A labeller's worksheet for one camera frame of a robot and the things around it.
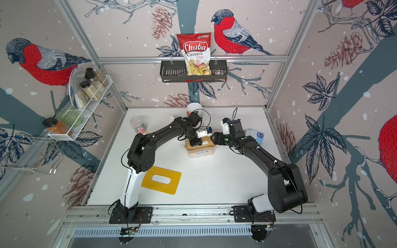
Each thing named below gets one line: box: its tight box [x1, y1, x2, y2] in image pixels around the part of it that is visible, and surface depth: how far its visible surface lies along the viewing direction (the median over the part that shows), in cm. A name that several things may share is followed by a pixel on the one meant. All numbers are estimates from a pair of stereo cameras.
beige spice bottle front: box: [80, 80, 101, 102], surface depth 78 cm
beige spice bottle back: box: [84, 67, 105, 94], surface depth 82 cm
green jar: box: [55, 105, 84, 128], surface depth 70 cm
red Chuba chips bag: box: [176, 32, 212, 76], surface depth 83 cm
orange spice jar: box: [42, 117, 73, 137], surface depth 63 cm
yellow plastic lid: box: [141, 165, 182, 195], surface depth 87 cm
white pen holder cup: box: [186, 102, 204, 118], surface depth 102 cm
